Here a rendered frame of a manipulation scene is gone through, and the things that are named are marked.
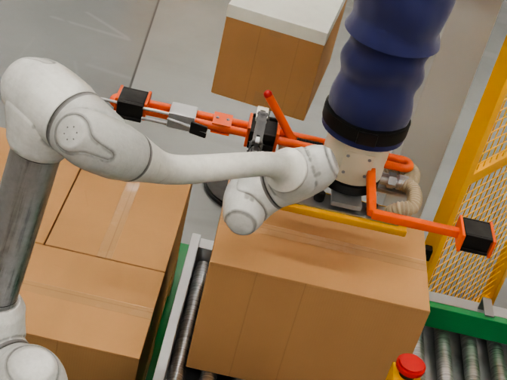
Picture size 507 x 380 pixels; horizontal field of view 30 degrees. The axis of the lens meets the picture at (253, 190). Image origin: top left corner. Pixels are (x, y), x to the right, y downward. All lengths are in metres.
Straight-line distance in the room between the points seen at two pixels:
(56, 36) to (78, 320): 2.88
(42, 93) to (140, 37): 3.85
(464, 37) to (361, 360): 1.26
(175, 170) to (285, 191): 0.31
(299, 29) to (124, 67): 1.78
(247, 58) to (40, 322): 1.49
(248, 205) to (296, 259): 0.48
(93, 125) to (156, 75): 3.56
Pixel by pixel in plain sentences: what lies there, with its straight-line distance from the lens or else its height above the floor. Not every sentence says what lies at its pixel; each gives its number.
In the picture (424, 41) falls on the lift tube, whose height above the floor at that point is 1.64.
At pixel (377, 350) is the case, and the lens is 2.66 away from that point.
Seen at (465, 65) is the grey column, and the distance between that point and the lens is 3.44.
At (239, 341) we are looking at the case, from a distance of 2.67.
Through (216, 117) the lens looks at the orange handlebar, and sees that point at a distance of 2.48.
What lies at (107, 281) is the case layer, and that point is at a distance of 2.99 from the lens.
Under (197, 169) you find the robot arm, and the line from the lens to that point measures 1.94.
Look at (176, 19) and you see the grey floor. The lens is 5.90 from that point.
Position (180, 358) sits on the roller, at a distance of 2.79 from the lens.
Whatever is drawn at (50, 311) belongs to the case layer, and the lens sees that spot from 2.88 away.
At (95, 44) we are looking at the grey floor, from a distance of 5.46.
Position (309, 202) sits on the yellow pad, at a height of 1.14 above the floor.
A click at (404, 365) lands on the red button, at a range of 2.25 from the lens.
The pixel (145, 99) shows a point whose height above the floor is 1.27.
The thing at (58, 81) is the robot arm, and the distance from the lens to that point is 1.80.
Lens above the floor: 2.52
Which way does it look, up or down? 34 degrees down
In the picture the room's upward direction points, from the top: 14 degrees clockwise
